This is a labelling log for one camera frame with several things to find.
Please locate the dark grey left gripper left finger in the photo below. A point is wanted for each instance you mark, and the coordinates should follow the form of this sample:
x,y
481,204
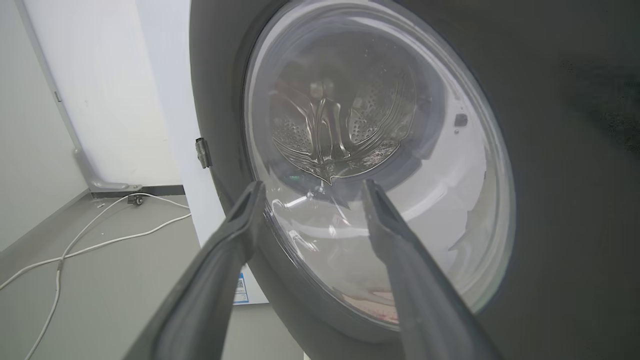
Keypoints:
x,y
200,295

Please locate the small black caster wheel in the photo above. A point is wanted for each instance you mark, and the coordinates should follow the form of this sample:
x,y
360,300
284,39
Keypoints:
x,y
136,199

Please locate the dark grey washing machine door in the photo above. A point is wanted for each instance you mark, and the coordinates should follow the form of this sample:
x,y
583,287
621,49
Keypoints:
x,y
550,175

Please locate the grey metal partition post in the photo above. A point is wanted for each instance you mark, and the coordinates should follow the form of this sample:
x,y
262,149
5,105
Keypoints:
x,y
70,120

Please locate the blue white energy label sticker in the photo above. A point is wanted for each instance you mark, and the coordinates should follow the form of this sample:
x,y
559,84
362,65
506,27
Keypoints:
x,y
240,289

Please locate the white washing machine body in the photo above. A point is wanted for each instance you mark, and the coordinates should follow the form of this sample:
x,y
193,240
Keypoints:
x,y
172,100

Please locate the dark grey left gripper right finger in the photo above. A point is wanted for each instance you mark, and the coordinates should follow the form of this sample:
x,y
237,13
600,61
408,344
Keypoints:
x,y
425,300

